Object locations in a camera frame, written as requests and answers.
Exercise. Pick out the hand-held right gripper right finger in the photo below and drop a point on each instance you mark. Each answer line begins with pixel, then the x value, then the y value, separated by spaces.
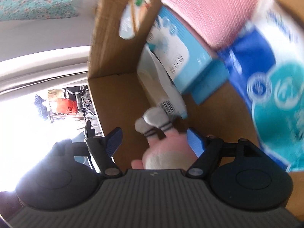
pixel 195 143

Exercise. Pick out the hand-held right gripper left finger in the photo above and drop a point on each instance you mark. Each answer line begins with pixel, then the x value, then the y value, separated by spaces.
pixel 114 140

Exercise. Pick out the pink plush toy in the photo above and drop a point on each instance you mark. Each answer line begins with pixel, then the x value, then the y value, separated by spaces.
pixel 166 152

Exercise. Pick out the clear noodle packet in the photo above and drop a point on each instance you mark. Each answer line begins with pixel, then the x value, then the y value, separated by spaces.
pixel 156 85

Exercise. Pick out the light blue white box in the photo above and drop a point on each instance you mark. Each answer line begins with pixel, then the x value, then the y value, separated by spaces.
pixel 187 59

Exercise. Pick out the blue wet wipes pack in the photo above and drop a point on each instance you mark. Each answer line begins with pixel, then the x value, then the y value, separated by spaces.
pixel 273 76

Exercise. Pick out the cardboard box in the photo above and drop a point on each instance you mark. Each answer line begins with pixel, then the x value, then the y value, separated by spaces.
pixel 111 28

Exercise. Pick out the pink towel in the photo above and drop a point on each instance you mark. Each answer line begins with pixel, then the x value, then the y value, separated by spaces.
pixel 209 11

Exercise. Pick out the wheelchair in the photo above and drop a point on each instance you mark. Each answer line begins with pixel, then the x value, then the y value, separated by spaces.
pixel 84 102

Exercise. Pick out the orange plastic bag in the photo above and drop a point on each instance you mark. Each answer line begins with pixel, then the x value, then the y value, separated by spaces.
pixel 67 106

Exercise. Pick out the dark blue dotted cloth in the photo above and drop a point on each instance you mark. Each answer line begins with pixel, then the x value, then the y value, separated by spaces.
pixel 40 106

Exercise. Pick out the teal floral cloth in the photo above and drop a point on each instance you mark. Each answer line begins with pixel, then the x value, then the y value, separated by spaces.
pixel 35 0

